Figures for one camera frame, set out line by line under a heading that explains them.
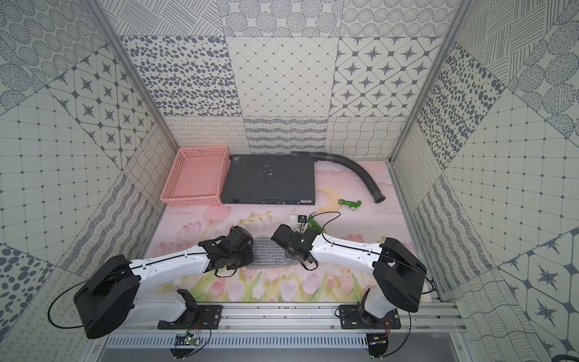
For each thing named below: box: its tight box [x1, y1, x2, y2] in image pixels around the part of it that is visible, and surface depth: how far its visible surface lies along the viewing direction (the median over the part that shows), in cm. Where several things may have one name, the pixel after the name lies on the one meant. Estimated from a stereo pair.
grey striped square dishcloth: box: [245, 235, 300, 270], surface depth 88 cm
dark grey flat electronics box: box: [220, 153, 316, 206], surface depth 109 cm
